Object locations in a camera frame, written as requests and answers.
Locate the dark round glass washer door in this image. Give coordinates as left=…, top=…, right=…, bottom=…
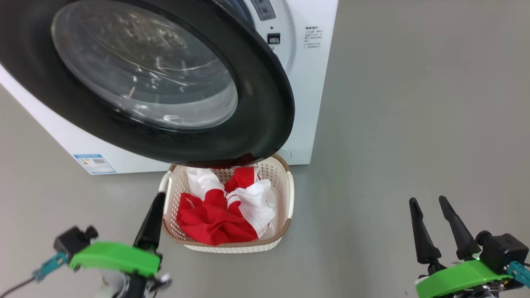
left=0, top=0, right=295, bottom=168

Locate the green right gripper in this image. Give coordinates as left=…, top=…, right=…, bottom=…
left=409, top=196, right=514, bottom=298

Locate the grey rectangular washer label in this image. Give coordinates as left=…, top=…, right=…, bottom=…
left=251, top=0, right=276, bottom=21

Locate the white front-loading washing machine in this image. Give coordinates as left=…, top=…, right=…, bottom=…
left=0, top=0, right=339, bottom=175

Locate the red and white garment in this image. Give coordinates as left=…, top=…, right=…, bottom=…
left=185, top=167, right=277, bottom=238

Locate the cream perforated laundry basket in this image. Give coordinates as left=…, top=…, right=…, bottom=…
left=159, top=154, right=295, bottom=253

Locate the blue energy label sticker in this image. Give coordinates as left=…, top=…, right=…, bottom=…
left=74, top=154, right=116, bottom=174

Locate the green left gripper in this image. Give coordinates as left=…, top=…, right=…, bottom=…
left=69, top=192, right=166, bottom=277

